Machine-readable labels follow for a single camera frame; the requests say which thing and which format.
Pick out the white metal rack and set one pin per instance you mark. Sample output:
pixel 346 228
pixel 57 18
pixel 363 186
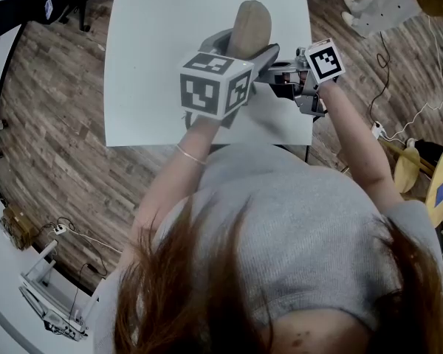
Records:
pixel 51 317

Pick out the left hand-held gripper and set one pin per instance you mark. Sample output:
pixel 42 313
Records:
pixel 199 90

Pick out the white blue hanging tag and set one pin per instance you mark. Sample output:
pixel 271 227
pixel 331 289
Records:
pixel 48 7

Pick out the person's left forearm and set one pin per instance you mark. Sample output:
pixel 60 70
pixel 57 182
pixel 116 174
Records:
pixel 184 160

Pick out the black office chair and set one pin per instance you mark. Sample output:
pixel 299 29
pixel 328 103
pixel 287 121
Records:
pixel 7 13

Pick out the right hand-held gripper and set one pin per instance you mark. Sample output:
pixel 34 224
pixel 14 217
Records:
pixel 323 63

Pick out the white power strip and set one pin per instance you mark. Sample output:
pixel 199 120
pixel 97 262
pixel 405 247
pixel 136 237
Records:
pixel 377 127
pixel 60 229

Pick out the brown cardboard box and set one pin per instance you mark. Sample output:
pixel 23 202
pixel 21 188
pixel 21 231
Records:
pixel 16 227

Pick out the person's right forearm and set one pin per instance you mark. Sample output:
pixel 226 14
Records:
pixel 354 142

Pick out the tan oval stone object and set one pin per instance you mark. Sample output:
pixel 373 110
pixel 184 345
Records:
pixel 251 24

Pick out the person's grey knit top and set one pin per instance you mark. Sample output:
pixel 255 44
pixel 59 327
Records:
pixel 288 216

